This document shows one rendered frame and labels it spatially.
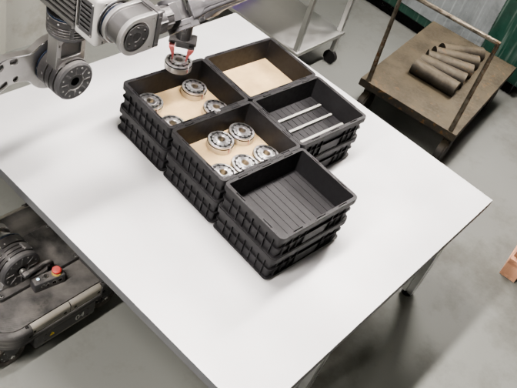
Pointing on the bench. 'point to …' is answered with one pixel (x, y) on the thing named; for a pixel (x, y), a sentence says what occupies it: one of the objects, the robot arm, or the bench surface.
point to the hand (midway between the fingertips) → (179, 58)
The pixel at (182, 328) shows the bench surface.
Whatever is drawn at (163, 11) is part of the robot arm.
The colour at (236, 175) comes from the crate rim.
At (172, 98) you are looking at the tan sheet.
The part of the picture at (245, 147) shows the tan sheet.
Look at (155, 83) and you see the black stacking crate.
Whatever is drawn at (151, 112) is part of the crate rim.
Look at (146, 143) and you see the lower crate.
